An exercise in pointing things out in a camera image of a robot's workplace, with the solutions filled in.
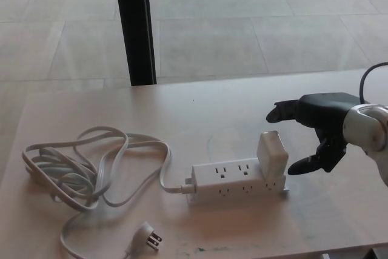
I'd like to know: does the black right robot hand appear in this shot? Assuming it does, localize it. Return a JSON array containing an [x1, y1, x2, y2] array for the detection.
[[266, 92, 361, 176]]

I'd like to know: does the white square power adapter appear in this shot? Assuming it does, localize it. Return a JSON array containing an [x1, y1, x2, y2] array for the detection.
[[255, 130, 288, 178]]

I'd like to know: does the white object under desk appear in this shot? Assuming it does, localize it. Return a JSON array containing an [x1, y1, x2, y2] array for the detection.
[[357, 247, 388, 259]]

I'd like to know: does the white angled three-prong plug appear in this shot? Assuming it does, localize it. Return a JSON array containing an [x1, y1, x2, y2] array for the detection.
[[126, 221, 163, 253]]

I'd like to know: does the white six-outlet power strip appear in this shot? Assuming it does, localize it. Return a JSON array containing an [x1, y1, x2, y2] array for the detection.
[[181, 158, 290, 206]]

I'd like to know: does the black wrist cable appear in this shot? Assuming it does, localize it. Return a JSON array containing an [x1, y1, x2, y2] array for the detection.
[[358, 62, 388, 104]]

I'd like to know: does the black vertical window post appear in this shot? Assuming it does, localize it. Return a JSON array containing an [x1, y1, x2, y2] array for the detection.
[[112, 0, 158, 86]]

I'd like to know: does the white flat power cord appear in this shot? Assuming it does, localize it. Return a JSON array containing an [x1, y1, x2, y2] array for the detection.
[[21, 124, 184, 259]]

